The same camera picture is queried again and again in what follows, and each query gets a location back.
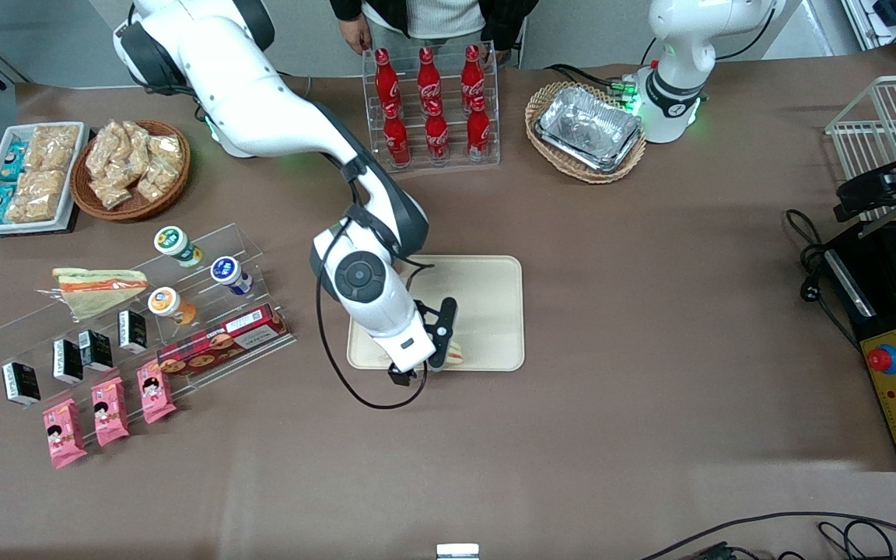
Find beige plastic serving tray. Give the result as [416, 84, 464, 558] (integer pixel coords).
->
[346, 254, 526, 373]

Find aluminium foil tray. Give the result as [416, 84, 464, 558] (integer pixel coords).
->
[535, 86, 643, 173]

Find person's right hand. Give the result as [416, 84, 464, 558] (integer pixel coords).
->
[339, 17, 373, 55]

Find silver flat metal bar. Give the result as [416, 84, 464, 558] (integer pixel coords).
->
[856, 210, 896, 238]

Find black sealing machine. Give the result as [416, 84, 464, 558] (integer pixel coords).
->
[820, 218, 896, 473]

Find red cola bottle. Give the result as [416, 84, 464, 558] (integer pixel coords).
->
[467, 96, 492, 162]
[383, 103, 411, 168]
[425, 100, 450, 164]
[417, 47, 443, 106]
[460, 44, 486, 102]
[374, 48, 402, 110]

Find red plaid cookie box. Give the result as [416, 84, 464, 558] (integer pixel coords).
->
[156, 303, 291, 380]

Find clear acrylic bottle rack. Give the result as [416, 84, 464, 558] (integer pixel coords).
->
[361, 40, 502, 175]

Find blue lid yogurt cup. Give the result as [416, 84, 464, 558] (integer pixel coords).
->
[210, 256, 254, 296]

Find clear acrylic stepped display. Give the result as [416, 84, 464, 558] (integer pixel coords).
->
[0, 223, 297, 448]

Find light woven wicker basket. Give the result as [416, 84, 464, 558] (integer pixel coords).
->
[524, 81, 648, 185]

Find orange lid yogurt cup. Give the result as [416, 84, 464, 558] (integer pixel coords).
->
[147, 287, 198, 327]

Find green lid yogurt cup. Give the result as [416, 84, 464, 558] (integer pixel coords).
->
[154, 226, 205, 269]

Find pink snack packet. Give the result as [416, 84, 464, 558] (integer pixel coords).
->
[91, 376, 131, 447]
[42, 398, 88, 470]
[135, 360, 177, 425]

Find small black drink carton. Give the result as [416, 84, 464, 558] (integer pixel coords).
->
[2, 362, 41, 408]
[78, 330, 114, 373]
[53, 338, 85, 384]
[118, 310, 149, 355]

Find person torso white sweater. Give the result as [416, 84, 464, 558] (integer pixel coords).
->
[360, 0, 489, 40]

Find clear bag puffed snacks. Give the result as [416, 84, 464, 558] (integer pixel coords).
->
[90, 177, 135, 210]
[149, 134, 184, 169]
[135, 159, 178, 201]
[121, 121, 155, 177]
[86, 124, 127, 181]

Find brown round wicker basket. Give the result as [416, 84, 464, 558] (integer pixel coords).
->
[69, 119, 191, 223]

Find white rectangular dish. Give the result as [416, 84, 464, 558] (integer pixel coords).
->
[0, 122, 91, 236]

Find rice cracker pack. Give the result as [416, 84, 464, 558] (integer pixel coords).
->
[26, 124, 81, 172]
[9, 170, 68, 225]

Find silver machine handle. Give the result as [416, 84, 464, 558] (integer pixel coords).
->
[825, 249, 878, 320]

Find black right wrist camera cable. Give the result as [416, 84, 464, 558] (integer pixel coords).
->
[316, 218, 432, 410]

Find black power cable with plug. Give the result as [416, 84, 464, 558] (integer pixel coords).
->
[785, 208, 863, 352]

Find grey right base cable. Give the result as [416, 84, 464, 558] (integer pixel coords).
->
[277, 72, 313, 102]

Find black left base cable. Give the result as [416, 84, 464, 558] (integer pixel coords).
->
[545, 64, 639, 98]

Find long black cable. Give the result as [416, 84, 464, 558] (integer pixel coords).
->
[639, 511, 896, 560]

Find looped black cable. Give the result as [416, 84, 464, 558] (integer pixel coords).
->
[817, 520, 896, 560]

